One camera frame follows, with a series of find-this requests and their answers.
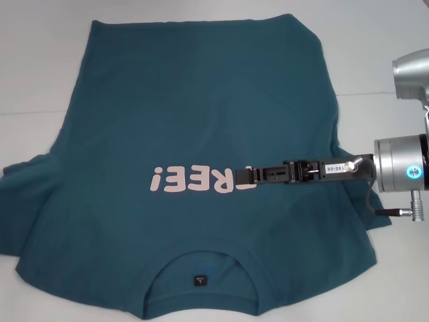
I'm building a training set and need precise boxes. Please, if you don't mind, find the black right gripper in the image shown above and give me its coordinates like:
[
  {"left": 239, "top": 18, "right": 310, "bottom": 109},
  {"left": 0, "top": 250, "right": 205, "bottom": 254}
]
[{"left": 235, "top": 153, "right": 375, "bottom": 187}]

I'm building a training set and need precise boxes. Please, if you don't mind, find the right arm grey connector cable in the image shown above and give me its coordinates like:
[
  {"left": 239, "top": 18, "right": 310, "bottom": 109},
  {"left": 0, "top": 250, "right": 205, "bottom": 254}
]
[{"left": 345, "top": 156, "right": 417, "bottom": 219}]

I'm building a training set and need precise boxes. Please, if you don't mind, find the blue FREE print T-shirt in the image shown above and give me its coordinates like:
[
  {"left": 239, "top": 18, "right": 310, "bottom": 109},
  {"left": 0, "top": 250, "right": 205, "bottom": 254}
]
[{"left": 0, "top": 13, "right": 393, "bottom": 322}]

